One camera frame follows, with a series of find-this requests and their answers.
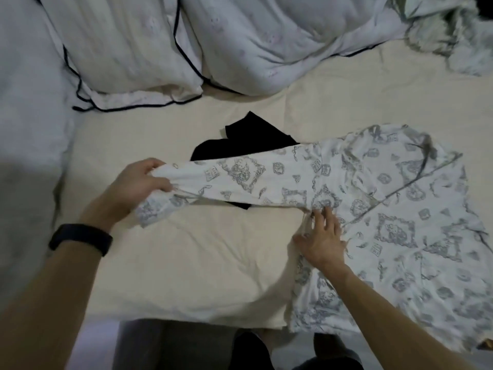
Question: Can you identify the white quilted duvet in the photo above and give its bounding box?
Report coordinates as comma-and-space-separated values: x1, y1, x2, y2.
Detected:
179, 0, 428, 97

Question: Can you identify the person's right hand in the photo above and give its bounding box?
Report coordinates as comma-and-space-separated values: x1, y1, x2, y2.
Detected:
292, 206, 350, 275

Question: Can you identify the grey fluffy blanket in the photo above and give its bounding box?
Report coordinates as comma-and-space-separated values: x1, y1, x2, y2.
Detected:
401, 0, 493, 78

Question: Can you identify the black wristband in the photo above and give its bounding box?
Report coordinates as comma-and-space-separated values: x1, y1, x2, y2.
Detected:
49, 223, 114, 258

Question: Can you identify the person's left forearm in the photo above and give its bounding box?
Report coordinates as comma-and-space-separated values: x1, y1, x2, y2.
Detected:
0, 217, 116, 370

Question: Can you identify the cream bed sheet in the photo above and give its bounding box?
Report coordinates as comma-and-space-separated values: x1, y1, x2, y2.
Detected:
58, 38, 493, 332

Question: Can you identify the black garment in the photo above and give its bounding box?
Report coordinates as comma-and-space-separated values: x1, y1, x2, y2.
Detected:
191, 111, 300, 211

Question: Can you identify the plain white pillow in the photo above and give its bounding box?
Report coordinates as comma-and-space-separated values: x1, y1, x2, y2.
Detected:
0, 0, 79, 247

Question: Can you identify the person's left hand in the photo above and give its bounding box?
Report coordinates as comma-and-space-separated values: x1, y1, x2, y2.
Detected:
89, 158, 175, 229

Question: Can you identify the white grey-patterned pajama shirt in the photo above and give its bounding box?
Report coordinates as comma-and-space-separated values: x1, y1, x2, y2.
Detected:
133, 124, 493, 353

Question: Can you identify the person's right forearm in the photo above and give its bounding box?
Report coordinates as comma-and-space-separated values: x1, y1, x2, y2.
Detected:
327, 265, 476, 370

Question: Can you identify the white pillow with dark piping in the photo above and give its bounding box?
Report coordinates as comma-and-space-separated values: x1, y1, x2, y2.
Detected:
33, 0, 205, 112

